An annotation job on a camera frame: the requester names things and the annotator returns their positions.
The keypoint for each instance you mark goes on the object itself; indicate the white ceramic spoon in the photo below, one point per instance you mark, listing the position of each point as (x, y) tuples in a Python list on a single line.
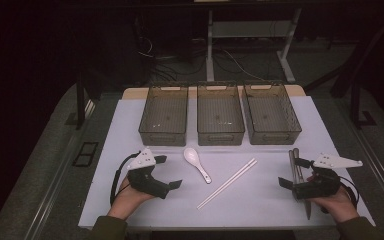
[(192, 156)]

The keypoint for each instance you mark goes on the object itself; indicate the white metal desk frame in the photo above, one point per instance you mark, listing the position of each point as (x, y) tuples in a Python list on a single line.
[(250, 29)]

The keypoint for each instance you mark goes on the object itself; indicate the metal floor rail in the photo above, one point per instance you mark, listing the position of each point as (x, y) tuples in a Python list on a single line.
[(53, 180), (380, 166)]

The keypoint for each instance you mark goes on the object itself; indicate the white table mat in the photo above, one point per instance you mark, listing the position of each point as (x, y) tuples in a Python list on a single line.
[(246, 200)]

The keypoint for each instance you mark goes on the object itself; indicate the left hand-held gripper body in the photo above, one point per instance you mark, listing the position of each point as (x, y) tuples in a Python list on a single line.
[(145, 181)]

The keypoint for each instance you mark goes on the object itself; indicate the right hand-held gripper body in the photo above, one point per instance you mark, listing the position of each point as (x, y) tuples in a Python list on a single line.
[(320, 188)]

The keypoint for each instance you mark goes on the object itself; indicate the person's right hand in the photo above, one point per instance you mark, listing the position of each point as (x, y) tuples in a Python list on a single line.
[(341, 206)]

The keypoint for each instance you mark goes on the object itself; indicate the person's left hand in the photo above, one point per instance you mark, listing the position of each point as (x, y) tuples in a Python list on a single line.
[(126, 201)]

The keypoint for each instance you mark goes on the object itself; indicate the white chopstick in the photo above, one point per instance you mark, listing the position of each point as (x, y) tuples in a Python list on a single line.
[(226, 181), (229, 184)]

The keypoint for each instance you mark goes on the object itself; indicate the smoked transparent plastic bin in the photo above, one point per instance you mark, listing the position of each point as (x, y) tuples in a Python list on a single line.
[(270, 115), (165, 116), (220, 115)]

